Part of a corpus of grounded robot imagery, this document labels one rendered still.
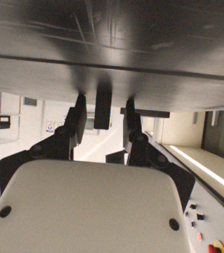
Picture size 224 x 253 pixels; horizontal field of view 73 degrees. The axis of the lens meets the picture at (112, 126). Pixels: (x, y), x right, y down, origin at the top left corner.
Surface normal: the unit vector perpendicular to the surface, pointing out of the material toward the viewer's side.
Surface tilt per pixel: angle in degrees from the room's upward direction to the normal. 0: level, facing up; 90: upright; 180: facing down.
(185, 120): 90
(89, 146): 90
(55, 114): 90
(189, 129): 90
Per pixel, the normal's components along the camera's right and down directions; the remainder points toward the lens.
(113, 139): -0.12, 0.05
